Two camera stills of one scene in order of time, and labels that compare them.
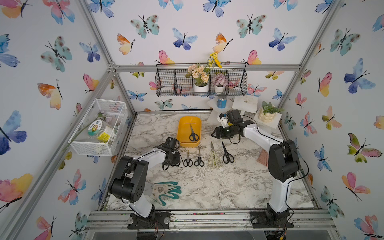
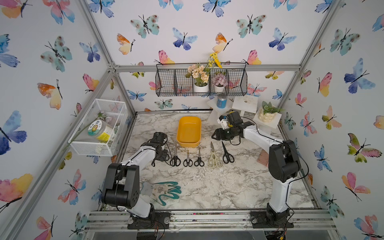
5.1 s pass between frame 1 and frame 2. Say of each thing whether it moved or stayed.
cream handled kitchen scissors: stayed
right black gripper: stayed
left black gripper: moved
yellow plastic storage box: stayed
